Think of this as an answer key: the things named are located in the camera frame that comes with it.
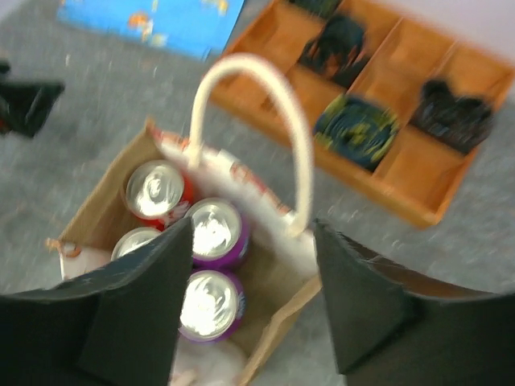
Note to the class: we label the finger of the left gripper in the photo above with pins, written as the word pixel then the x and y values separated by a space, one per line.
pixel 26 104

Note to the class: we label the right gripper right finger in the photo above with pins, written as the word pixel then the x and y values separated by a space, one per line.
pixel 391 325

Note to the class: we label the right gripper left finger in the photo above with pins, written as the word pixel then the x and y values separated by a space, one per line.
pixel 117 325

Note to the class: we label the purple soda can front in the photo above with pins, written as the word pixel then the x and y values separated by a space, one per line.
pixel 213 306

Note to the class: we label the purple soda can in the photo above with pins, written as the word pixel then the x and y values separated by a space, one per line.
pixel 220 234
pixel 213 306

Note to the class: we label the canvas tote bag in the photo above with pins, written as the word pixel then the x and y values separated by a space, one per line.
pixel 279 273

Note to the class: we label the red soda can front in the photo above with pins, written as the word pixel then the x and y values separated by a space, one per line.
pixel 133 240

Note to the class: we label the red soda can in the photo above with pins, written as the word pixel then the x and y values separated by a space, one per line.
pixel 133 240
pixel 159 193

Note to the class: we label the red soda can rear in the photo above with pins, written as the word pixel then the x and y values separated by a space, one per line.
pixel 159 193

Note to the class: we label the blue space print cloth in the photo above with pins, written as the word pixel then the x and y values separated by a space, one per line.
pixel 192 27

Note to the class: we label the rolled green pattern tie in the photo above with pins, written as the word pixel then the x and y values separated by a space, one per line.
pixel 357 130

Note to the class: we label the wooden compartment tray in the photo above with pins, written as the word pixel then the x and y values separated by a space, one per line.
pixel 419 176

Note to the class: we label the rolled black tie right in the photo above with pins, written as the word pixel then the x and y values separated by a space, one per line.
pixel 460 122

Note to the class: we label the rolled black orange tie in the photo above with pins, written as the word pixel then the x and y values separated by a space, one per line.
pixel 338 52

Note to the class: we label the rolled dark tie outside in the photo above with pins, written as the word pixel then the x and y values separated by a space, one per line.
pixel 320 8

